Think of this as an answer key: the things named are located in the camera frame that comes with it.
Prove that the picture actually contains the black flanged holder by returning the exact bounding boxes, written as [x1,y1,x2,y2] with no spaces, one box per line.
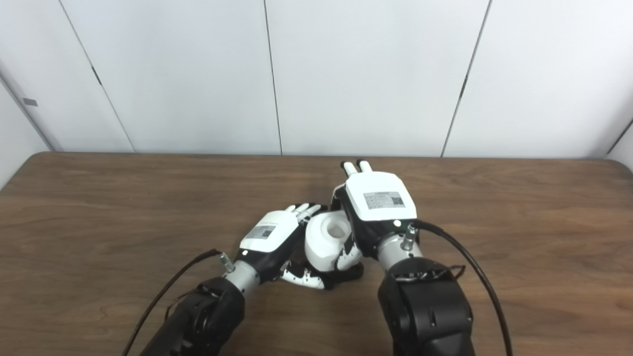
[291,256,364,290]

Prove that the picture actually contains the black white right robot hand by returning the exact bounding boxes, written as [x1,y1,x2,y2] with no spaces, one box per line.
[330,159,417,271]

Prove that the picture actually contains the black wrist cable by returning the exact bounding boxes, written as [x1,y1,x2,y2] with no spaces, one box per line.
[121,249,223,356]
[410,220,513,356]

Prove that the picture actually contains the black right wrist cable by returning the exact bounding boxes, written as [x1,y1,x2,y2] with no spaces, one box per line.
[410,220,513,356]

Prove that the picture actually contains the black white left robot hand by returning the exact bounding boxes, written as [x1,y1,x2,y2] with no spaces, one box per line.
[239,203,327,291]

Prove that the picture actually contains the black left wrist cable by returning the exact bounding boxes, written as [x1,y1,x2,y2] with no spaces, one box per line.
[121,249,223,356]

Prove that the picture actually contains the round white block with holes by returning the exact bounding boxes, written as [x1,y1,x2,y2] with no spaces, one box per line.
[304,211,353,271]

